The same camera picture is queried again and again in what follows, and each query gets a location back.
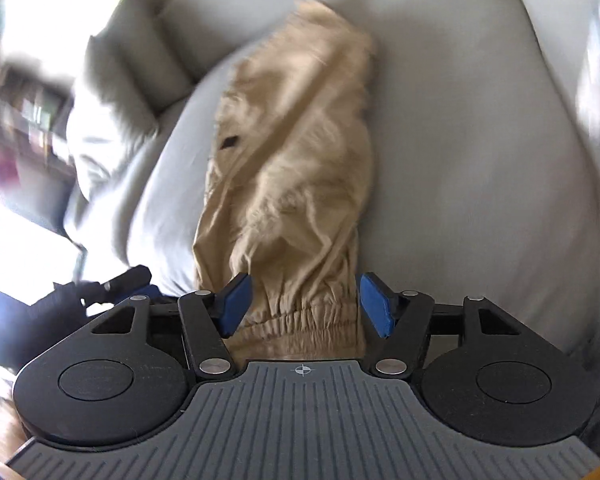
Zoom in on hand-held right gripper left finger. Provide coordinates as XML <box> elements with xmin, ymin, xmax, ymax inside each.
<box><xmin>90</xmin><ymin>272</ymin><xmax>254</xmax><ymax>381</ymax></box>

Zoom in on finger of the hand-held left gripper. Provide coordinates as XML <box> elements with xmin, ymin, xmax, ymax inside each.
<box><xmin>79</xmin><ymin>265</ymin><xmax>154</xmax><ymax>307</ymax></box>

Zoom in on blurred bookshelf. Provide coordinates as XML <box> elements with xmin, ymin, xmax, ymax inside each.
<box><xmin>0</xmin><ymin>55</ymin><xmax>78</xmax><ymax>233</ymax></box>

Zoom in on grey sofa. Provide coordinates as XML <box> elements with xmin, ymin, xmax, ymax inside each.
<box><xmin>62</xmin><ymin>0</ymin><xmax>600</xmax><ymax>361</ymax></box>

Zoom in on khaki pants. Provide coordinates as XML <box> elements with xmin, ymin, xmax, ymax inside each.
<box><xmin>192</xmin><ymin>0</ymin><xmax>378</xmax><ymax>363</ymax></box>

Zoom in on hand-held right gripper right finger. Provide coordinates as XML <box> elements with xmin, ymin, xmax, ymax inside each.
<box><xmin>358</xmin><ymin>272</ymin><xmax>525</xmax><ymax>380</ymax></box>

